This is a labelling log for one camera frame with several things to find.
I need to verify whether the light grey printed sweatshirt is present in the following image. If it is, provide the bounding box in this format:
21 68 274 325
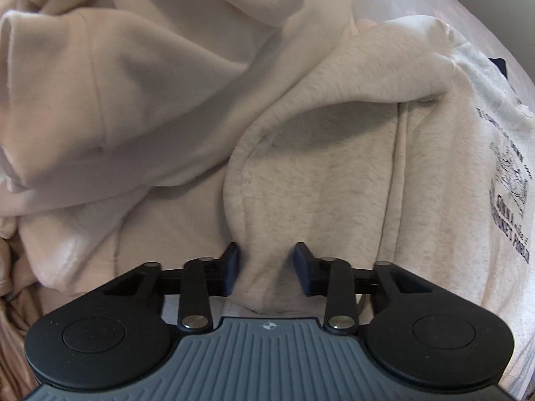
224 15 534 399

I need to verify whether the dark navy garment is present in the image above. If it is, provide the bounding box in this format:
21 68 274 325
490 58 508 78

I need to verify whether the pink polka dot bedsheet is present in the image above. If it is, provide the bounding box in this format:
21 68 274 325
354 0 534 106

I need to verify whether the beige fleece garment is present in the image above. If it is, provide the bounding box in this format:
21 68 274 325
1 0 354 400

